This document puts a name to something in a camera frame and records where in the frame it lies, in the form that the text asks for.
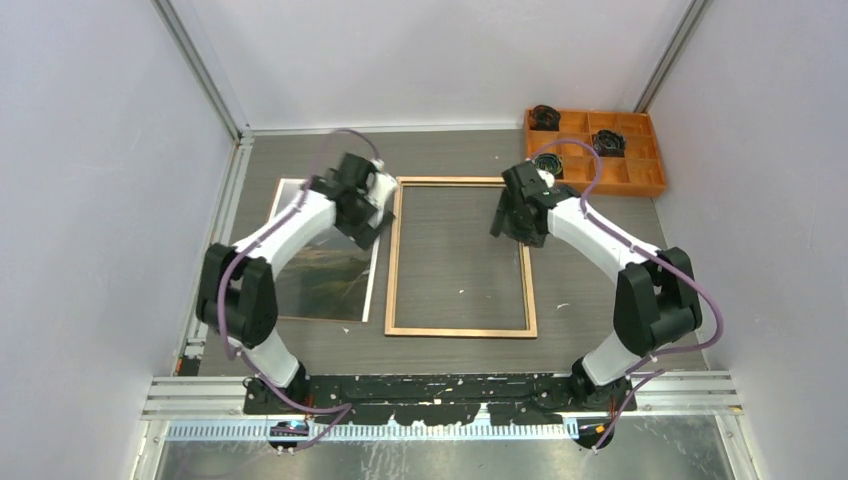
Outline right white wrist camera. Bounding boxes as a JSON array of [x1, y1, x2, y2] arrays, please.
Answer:
[[537, 169, 556, 188]]

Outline black green tape roll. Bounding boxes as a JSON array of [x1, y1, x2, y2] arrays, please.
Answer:
[[532, 152, 564, 180]]

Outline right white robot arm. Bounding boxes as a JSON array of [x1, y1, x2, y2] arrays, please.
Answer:
[[490, 162, 702, 411]]

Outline landscape photo print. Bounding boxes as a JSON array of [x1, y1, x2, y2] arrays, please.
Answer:
[[264, 176, 383, 325]]

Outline black tape roll back left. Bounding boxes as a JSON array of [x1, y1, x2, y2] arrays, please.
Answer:
[[528, 104, 561, 132]]

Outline orange compartment tray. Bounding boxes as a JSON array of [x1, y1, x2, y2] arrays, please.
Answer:
[[523, 107, 667, 198]]

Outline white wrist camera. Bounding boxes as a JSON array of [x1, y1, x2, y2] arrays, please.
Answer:
[[537, 169, 556, 188], [366, 159, 398, 211]]

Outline aluminium front rail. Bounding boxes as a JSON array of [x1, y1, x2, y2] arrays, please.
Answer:
[[142, 371, 743, 446]]

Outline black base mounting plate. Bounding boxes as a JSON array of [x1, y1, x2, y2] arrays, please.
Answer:
[[242, 372, 639, 428]]

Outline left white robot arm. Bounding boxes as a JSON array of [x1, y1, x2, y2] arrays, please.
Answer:
[[195, 153, 398, 414]]

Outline wooden picture frame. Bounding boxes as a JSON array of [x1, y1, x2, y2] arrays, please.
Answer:
[[384, 176, 538, 339]]

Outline black tape roll middle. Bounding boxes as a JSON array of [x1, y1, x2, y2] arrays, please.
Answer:
[[592, 129, 627, 158]]

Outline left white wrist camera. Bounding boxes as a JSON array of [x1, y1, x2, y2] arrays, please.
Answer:
[[366, 159, 398, 211]]

